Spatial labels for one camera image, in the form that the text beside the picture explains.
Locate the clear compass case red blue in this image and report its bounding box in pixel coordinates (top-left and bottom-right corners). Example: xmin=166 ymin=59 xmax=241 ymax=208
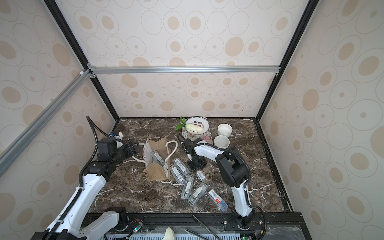
xmin=196 ymin=170 xmax=206 ymax=182

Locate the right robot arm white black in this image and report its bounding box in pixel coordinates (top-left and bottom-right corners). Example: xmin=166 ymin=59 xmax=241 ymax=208
xmin=181 ymin=139 xmax=262 ymax=229

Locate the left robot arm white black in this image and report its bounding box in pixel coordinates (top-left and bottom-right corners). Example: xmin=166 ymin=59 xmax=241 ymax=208
xmin=32 ymin=117 xmax=138 ymax=240

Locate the clear compass case bottom slanted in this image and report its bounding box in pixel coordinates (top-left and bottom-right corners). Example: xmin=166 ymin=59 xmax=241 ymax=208
xmin=188 ymin=183 xmax=208 ymax=206

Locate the floral square plate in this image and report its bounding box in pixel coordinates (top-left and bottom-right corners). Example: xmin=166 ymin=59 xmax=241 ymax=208
xmin=182 ymin=128 xmax=213 ymax=144

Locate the white ceramic cup front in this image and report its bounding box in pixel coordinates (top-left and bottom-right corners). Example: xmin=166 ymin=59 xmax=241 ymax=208
xmin=214 ymin=136 xmax=231 ymax=149

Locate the white ceramic cup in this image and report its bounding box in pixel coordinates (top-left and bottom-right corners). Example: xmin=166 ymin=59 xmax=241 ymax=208
xmin=214 ymin=136 xmax=231 ymax=149
xmin=217 ymin=124 xmax=233 ymax=138

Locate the white vegetable with green leaves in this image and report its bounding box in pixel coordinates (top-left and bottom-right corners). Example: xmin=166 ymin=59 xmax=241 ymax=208
xmin=174 ymin=117 xmax=203 ymax=134

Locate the white ceramic cup rear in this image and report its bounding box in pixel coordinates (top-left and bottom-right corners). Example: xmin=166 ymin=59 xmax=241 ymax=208
xmin=217 ymin=124 xmax=233 ymax=138

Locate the round patterned bowl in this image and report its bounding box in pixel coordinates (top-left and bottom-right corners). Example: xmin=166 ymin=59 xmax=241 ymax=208
xmin=186 ymin=117 xmax=210 ymax=135

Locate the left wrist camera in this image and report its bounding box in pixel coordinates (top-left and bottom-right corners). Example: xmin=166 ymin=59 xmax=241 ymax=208
xmin=97 ymin=133 xmax=123 ymax=161

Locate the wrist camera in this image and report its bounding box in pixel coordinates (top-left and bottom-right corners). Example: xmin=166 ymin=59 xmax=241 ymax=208
xmin=97 ymin=133 xmax=123 ymax=161
xmin=181 ymin=139 xmax=196 ymax=153

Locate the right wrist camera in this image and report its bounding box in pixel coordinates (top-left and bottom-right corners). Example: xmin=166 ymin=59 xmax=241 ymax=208
xmin=181 ymin=139 xmax=196 ymax=153

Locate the aluminium rail back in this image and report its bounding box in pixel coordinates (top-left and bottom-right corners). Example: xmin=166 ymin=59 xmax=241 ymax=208
xmin=91 ymin=66 xmax=280 ymax=74

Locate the aluminium rail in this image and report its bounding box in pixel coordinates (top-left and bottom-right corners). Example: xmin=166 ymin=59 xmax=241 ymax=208
xmin=1 ymin=70 xmax=91 ymax=175
xmin=91 ymin=66 xmax=280 ymax=74

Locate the black base frame front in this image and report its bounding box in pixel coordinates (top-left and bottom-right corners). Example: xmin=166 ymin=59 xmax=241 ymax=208
xmin=100 ymin=213 xmax=311 ymax=240

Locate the aluminium rail left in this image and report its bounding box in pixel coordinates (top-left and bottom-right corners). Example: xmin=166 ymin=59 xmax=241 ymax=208
xmin=1 ymin=70 xmax=91 ymax=175

